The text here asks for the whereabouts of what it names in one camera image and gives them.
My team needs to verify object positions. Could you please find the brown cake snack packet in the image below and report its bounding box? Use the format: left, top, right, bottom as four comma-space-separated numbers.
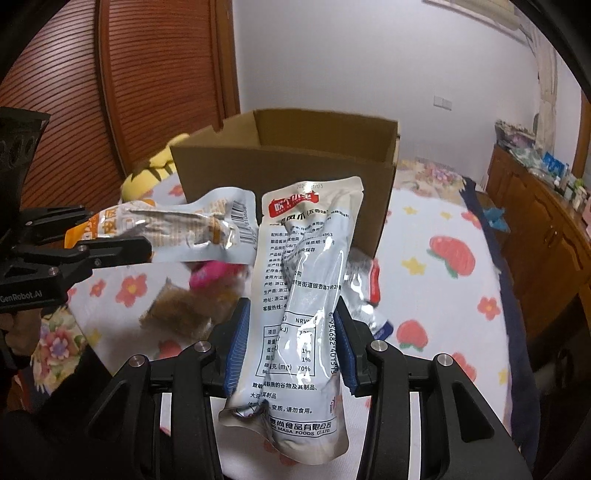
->
139, 279, 214, 341

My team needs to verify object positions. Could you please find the tall white snack pouch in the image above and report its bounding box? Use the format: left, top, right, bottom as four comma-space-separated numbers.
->
219, 176, 363, 465

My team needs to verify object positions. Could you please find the orange white snack packet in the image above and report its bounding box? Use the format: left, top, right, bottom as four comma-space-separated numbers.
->
64, 187, 257, 265

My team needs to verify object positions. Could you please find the yellow plush toy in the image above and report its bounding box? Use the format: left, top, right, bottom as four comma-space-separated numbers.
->
120, 133, 189, 202

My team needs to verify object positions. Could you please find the strawberry print bed sheet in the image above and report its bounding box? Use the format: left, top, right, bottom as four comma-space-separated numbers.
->
69, 186, 513, 479

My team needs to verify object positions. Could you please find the pink snack packet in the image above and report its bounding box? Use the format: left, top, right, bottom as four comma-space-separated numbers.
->
188, 260, 249, 291

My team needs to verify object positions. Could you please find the wooden louvered wardrobe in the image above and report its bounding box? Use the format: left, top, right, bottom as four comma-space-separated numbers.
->
1, 1, 239, 210

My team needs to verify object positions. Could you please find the red edged silver pouch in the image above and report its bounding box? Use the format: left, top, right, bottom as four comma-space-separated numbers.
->
342, 248, 393, 340

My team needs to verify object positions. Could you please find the wooden sideboard cabinet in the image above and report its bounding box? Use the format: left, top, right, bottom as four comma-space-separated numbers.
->
486, 145, 590, 344

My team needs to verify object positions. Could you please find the teal cloth scrap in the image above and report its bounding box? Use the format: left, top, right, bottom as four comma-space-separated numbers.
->
483, 207, 511, 233

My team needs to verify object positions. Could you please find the brown cardboard box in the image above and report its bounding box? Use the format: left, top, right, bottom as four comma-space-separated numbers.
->
171, 109, 400, 256

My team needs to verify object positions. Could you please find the floral quilt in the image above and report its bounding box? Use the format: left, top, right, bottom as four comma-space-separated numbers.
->
394, 159, 466, 191

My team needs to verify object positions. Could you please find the blue box on cabinet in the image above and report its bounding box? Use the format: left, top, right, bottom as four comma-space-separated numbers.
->
542, 152, 566, 177

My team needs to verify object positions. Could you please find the folded cloth pile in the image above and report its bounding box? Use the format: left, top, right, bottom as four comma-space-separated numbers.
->
494, 120, 536, 152

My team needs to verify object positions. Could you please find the beige curtain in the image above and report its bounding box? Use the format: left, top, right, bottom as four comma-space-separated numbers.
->
532, 30, 558, 155

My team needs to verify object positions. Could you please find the white wall switch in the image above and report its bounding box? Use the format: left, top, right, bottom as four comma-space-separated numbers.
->
433, 96, 453, 111

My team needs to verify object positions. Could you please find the wall air conditioner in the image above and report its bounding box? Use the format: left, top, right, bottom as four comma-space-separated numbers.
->
425, 0, 531, 44

